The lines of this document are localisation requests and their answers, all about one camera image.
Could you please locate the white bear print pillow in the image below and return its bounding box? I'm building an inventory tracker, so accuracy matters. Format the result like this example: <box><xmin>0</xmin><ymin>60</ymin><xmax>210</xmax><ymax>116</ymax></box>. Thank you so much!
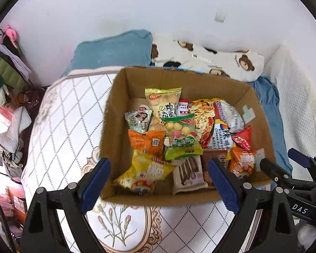
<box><xmin>150</xmin><ymin>33</ymin><xmax>265</xmax><ymax>83</ymax></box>

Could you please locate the dark maroon cloth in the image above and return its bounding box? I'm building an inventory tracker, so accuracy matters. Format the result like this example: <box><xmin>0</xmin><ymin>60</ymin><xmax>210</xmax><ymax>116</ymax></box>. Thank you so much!
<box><xmin>16</xmin><ymin>87</ymin><xmax>46</xmax><ymax>108</ymax></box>

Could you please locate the green padded jacket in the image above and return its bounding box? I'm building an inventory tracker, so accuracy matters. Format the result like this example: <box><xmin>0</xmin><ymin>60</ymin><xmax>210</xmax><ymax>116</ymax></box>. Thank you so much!
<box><xmin>0</xmin><ymin>57</ymin><xmax>27</xmax><ymax>90</ymax></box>

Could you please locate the instant noodle packet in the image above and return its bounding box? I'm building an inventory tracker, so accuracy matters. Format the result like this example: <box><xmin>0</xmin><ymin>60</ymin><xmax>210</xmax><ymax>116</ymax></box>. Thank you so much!
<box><xmin>188</xmin><ymin>99</ymin><xmax>236</xmax><ymax>151</ymax></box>

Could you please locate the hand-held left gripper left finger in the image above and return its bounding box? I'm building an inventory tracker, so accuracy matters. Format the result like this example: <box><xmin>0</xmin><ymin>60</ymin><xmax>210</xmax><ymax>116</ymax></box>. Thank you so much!
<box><xmin>20</xmin><ymin>157</ymin><xmax>112</xmax><ymax>253</ymax></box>

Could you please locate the pale purple garment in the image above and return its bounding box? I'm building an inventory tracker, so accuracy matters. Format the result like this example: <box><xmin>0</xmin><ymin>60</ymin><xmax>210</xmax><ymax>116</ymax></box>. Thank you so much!
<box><xmin>0</xmin><ymin>41</ymin><xmax>32</xmax><ymax>77</ymax></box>

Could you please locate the white patterned quilt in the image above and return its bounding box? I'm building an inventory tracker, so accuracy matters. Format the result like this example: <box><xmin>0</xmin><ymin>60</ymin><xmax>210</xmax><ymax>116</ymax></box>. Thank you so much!
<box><xmin>20</xmin><ymin>66</ymin><xmax>264</xmax><ymax>253</ymax></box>

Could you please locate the silver foil packet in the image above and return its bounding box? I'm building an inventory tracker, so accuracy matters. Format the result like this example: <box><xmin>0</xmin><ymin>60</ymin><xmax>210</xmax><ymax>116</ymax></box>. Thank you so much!
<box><xmin>213</xmin><ymin>100</ymin><xmax>245</xmax><ymax>133</ymax></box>

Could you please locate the yellow biscuit packet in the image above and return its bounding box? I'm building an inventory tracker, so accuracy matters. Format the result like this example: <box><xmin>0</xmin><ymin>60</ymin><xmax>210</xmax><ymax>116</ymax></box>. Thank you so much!
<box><xmin>144</xmin><ymin>87</ymin><xmax>183</xmax><ymax>132</ymax></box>

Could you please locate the small pale snack packet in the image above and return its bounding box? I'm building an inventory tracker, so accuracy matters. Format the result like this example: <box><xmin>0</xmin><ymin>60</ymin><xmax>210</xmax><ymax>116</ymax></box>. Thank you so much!
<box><xmin>124</xmin><ymin>105</ymin><xmax>154</xmax><ymax>134</ymax></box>

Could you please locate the white textured blanket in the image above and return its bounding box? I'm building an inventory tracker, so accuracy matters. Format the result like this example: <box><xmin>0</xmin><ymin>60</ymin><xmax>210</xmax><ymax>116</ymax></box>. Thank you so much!
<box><xmin>262</xmin><ymin>42</ymin><xmax>316</xmax><ymax>180</ymax></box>

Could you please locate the beige wafer packet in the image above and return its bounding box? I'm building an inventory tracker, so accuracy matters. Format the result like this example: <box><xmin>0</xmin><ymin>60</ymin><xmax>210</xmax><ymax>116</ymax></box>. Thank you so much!
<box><xmin>171</xmin><ymin>155</ymin><xmax>209</xmax><ymax>195</ymax></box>

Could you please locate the plain orange snack packet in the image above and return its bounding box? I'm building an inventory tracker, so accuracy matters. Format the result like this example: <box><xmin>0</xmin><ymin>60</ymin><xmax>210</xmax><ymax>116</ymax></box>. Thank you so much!
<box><xmin>128</xmin><ymin>129</ymin><xmax>166</xmax><ymax>160</ymax></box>

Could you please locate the brown cardboard box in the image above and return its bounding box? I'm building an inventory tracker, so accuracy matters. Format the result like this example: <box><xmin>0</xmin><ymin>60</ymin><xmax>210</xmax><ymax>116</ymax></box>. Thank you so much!
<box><xmin>100</xmin><ymin>66</ymin><xmax>277</xmax><ymax>206</ymax></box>

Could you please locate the blue bed sheet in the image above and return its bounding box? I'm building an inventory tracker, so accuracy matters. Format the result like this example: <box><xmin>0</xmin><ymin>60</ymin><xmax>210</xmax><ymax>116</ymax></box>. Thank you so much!
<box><xmin>249</xmin><ymin>76</ymin><xmax>293</xmax><ymax>174</ymax></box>

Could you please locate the blue pillow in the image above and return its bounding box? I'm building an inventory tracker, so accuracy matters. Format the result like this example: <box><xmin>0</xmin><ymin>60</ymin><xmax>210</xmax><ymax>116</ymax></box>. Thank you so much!
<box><xmin>63</xmin><ymin>30</ymin><xmax>153</xmax><ymax>78</ymax></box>

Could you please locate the small red snack packet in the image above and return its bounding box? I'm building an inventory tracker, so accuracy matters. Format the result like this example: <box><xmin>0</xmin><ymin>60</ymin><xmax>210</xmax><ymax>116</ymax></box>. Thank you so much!
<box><xmin>231</xmin><ymin>125</ymin><xmax>253</xmax><ymax>151</ymax></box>

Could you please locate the green candy packet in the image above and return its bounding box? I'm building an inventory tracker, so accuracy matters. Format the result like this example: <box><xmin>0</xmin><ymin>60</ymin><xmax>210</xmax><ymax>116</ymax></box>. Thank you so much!
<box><xmin>161</xmin><ymin>113</ymin><xmax>204</xmax><ymax>161</ymax></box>

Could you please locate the orange printed snack packet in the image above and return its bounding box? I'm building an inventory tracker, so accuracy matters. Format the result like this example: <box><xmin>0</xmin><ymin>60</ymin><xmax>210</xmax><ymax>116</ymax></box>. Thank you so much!
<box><xmin>227</xmin><ymin>148</ymin><xmax>257</xmax><ymax>182</ymax></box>

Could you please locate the yellow snack packet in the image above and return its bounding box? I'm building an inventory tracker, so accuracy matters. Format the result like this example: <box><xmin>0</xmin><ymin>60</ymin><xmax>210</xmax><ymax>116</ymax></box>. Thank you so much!
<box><xmin>113</xmin><ymin>150</ymin><xmax>176</xmax><ymax>195</ymax></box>

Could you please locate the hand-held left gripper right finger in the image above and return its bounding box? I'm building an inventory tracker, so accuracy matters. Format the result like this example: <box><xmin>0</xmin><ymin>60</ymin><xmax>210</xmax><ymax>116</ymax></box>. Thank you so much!
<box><xmin>208</xmin><ymin>157</ymin><xmax>299</xmax><ymax>253</ymax></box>

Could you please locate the black white striped garment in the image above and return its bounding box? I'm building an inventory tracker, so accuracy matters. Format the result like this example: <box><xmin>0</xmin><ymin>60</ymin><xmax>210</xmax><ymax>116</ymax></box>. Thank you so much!
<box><xmin>1</xmin><ymin>151</ymin><xmax>23</xmax><ymax>180</ymax></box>

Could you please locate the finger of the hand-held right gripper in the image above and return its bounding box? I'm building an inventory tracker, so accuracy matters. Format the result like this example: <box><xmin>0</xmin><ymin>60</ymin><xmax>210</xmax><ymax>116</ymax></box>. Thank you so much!
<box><xmin>288</xmin><ymin>148</ymin><xmax>316</xmax><ymax>176</ymax></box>
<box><xmin>259</xmin><ymin>157</ymin><xmax>293</xmax><ymax>190</ymax></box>

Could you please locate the white grey garment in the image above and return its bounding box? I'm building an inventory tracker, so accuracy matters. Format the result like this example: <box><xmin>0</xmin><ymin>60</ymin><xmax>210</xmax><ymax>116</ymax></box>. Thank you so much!
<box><xmin>0</xmin><ymin>107</ymin><xmax>32</xmax><ymax>153</ymax></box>

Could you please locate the red white snack packet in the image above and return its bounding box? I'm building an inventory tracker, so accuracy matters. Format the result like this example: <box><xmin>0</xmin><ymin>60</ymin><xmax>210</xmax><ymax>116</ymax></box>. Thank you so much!
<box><xmin>177</xmin><ymin>99</ymin><xmax>191</xmax><ymax>117</ymax></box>

